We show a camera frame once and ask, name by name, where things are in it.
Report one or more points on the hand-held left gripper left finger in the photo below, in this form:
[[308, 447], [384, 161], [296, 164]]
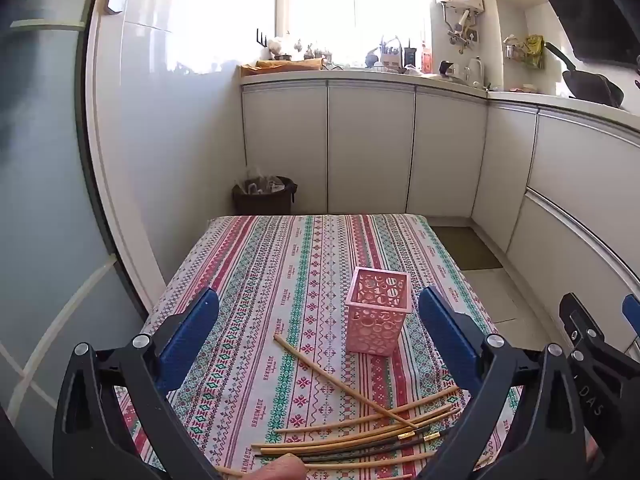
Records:
[[192, 340]]

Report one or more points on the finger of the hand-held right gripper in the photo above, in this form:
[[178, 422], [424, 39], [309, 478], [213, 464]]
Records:
[[631, 312], [577, 320]]

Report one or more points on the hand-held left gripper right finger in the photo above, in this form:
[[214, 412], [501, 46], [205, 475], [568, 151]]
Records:
[[445, 340]]

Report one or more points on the pink perforated plastic basket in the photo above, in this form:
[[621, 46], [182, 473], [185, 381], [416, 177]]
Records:
[[375, 320]]

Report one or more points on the person's left hand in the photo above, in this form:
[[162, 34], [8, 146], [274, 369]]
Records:
[[280, 467]]

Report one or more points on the white cabinet drawer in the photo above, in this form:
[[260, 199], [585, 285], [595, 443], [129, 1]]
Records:
[[560, 260], [590, 170]]

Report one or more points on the dark green floor mat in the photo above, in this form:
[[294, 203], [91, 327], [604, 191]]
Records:
[[467, 250]]

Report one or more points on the patterned red green tablecloth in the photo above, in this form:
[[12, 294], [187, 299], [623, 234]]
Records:
[[280, 285]]

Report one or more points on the dark brown trash bin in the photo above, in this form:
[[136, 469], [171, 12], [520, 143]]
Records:
[[265, 202]]

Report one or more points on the white cabinet door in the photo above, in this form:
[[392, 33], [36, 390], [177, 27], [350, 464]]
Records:
[[370, 150], [285, 150], [445, 155], [505, 175]]

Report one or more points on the clear plastic trash bag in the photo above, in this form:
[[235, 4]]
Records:
[[257, 182]]

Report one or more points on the black wok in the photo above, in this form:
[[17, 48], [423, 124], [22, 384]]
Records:
[[592, 87]]

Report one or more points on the glass sliding door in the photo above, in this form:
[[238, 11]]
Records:
[[45, 160]]

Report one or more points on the white electric kettle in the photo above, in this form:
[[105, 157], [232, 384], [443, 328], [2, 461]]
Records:
[[475, 71]]

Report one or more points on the small dark jug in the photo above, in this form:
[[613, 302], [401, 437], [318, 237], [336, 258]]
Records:
[[446, 67]]

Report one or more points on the yellow snack bag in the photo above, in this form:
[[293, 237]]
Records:
[[534, 50]]

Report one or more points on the white kitchen countertop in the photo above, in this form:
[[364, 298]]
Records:
[[360, 76]]

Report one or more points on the red bottle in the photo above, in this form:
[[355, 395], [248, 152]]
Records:
[[426, 57]]

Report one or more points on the black range hood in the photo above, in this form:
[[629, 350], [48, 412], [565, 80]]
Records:
[[595, 5]]

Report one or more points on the black pronged rack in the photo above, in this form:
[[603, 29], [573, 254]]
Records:
[[261, 37]]

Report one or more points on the water heater pipes and valves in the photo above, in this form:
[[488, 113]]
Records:
[[462, 30]]

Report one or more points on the kitchen window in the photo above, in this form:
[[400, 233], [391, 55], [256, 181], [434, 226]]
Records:
[[350, 5]]

